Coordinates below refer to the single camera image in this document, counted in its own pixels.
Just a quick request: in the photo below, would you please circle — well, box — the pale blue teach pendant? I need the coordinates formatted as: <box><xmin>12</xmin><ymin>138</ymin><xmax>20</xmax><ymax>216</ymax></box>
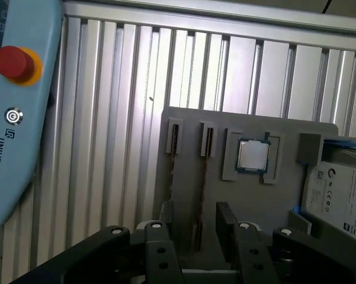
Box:
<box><xmin>0</xmin><ymin>0</ymin><xmax>66</xmax><ymax>230</ymax></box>

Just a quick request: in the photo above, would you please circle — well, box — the silver CPU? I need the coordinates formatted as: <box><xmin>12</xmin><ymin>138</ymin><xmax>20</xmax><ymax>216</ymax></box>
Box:
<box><xmin>236</xmin><ymin>138</ymin><xmax>271</xmax><ymax>175</ymax></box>

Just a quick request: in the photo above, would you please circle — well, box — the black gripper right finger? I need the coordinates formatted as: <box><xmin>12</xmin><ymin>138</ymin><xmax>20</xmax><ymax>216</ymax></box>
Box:
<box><xmin>215</xmin><ymin>201</ymin><xmax>356</xmax><ymax>284</ymax></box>

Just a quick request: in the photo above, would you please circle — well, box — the dark RAM stick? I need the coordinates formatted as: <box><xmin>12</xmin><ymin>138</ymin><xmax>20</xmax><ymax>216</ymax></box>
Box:
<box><xmin>196</xmin><ymin>126</ymin><xmax>213</xmax><ymax>251</ymax></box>
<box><xmin>167</xmin><ymin>124</ymin><xmax>179</xmax><ymax>205</ymax></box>

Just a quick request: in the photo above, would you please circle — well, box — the grey parts rack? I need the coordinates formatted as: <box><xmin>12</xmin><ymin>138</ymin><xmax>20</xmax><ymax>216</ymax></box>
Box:
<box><xmin>152</xmin><ymin>105</ymin><xmax>356</xmax><ymax>284</ymax></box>

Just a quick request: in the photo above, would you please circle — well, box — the hard disk in blue carrier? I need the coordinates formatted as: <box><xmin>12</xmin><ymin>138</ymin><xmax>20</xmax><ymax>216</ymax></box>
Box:
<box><xmin>293</xmin><ymin>136</ymin><xmax>356</xmax><ymax>248</ymax></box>

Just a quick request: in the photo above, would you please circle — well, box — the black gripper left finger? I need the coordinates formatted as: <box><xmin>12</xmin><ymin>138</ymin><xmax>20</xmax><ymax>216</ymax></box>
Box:
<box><xmin>8</xmin><ymin>200</ymin><xmax>184</xmax><ymax>284</ymax></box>

